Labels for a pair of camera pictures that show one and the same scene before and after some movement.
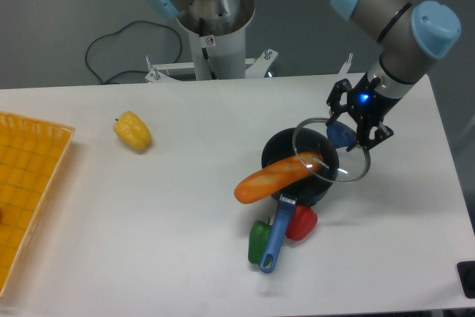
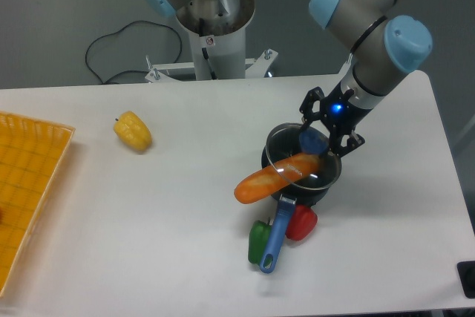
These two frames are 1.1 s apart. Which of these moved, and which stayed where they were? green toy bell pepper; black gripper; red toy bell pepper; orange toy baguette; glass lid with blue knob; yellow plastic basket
Moved: black gripper; glass lid with blue knob
Stayed: yellow plastic basket; green toy bell pepper; orange toy baguette; red toy bell pepper
